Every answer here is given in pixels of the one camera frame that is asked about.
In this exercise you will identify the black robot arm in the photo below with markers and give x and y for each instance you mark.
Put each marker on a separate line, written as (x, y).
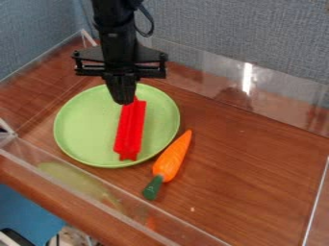
(119, 19)

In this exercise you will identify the clear acrylic wall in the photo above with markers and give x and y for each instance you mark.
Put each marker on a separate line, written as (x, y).
(292, 100)
(46, 76)
(96, 206)

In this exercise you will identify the clear acrylic front wall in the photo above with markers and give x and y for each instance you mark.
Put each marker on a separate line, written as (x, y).
(96, 206)

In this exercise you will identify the red plastic block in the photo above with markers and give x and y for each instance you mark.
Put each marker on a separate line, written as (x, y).
(130, 130)

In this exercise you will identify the clear acrylic left wall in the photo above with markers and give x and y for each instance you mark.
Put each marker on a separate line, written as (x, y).
(46, 76)

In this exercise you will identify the green plate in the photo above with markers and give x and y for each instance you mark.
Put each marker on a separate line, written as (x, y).
(84, 126)

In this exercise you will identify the orange toy carrot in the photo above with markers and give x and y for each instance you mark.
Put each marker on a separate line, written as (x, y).
(167, 165)

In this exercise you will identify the clear acrylic back wall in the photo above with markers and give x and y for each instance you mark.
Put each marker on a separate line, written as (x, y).
(292, 100)

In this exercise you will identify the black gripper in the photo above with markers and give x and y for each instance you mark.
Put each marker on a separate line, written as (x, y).
(146, 64)

